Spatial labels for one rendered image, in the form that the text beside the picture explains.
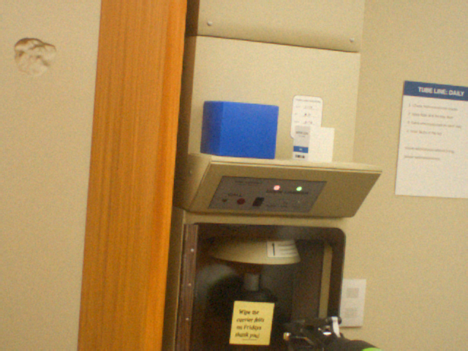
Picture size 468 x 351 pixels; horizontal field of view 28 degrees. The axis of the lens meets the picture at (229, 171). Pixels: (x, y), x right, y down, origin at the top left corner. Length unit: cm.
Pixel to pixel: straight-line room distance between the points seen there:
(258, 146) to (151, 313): 32
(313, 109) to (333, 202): 17
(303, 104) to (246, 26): 17
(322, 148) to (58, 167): 63
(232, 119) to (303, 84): 22
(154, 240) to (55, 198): 53
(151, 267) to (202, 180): 16
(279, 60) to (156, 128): 28
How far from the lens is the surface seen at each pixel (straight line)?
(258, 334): 172
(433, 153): 236
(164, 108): 152
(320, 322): 159
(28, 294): 204
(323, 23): 173
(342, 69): 175
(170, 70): 153
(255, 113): 156
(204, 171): 155
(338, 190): 166
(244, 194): 161
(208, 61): 164
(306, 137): 163
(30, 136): 200
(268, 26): 169
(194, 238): 164
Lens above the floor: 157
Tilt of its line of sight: 3 degrees down
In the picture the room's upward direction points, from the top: 4 degrees clockwise
